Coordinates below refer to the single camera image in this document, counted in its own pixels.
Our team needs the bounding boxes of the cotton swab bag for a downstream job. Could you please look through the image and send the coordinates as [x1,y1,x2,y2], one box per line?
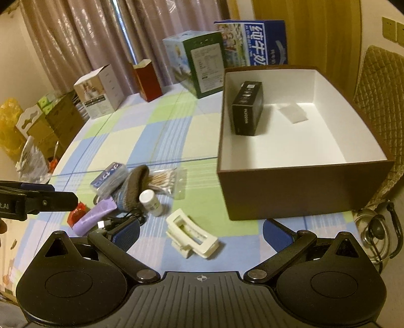
[148,168,188,200]

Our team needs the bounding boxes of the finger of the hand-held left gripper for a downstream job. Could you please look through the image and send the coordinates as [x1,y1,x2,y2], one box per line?
[0,180,55,193]
[27,191,78,215]

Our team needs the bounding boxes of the black cable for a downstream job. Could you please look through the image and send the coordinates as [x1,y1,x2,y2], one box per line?
[93,196,147,234]

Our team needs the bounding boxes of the yellow plastic bag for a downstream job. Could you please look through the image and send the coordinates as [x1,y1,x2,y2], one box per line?
[0,98,25,153]

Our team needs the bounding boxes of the beige curtain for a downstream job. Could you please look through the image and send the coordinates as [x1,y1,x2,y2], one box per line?
[19,0,232,95]

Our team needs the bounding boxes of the white grey box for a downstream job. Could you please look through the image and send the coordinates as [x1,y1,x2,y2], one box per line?
[73,64,125,120]

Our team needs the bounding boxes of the brown cardboard box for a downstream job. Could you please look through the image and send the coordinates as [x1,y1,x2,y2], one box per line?
[32,92,85,160]

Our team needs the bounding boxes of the purple tube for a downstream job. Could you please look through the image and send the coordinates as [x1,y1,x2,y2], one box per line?
[72,199,117,237]

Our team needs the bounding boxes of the white cardboard cutout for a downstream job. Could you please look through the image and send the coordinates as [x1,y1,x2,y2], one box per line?
[15,105,44,139]

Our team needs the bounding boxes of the brown knitted pouch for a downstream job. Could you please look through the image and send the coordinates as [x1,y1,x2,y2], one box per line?
[114,165,151,211]

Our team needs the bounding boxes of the blue white pack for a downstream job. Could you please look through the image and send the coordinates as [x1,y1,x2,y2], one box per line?
[90,162,130,199]

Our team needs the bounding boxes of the green white carton box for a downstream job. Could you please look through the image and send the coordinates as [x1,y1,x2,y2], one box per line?
[162,31,227,99]

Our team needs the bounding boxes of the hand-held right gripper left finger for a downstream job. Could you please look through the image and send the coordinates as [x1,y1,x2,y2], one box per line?
[42,217,161,284]

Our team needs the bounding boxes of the brown storage box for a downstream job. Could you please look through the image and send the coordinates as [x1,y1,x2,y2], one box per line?
[216,65,395,221]

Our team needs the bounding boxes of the red handled scissors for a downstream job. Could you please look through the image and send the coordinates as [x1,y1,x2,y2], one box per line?
[48,141,60,173]

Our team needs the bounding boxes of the white hair claw clip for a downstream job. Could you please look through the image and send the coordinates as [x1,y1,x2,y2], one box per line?
[166,208,219,260]

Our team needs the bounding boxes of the small black box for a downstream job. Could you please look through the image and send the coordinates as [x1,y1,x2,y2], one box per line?
[231,81,264,136]

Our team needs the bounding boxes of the white plastic bag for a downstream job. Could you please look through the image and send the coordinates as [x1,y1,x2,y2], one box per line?
[15,135,52,184]

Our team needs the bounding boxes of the steel kettle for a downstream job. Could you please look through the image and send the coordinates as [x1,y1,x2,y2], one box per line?
[353,200,400,273]

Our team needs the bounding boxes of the red packet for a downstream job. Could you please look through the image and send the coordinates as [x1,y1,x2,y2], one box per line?
[68,203,87,226]

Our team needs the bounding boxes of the blue milk carton box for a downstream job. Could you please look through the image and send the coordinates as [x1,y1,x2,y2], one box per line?
[214,20,289,69]

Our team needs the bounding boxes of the white pill bottle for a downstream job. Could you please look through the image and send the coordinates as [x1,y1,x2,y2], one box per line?
[139,190,162,217]

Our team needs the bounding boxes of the red open box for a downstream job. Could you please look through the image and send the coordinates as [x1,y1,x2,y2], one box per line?
[132,59,164,102]

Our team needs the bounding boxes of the clear plastic packet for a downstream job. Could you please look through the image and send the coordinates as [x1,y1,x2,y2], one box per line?
[277,102,309,124]

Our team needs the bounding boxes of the green white tissue pack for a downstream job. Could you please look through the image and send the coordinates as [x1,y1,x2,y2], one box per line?
[37,91,61,115]

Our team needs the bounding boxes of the quilted chair cover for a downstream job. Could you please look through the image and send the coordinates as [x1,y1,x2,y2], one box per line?
[353,45,404,211]

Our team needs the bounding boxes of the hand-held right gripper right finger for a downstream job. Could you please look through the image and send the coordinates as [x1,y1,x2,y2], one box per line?
[244,218,361,285]

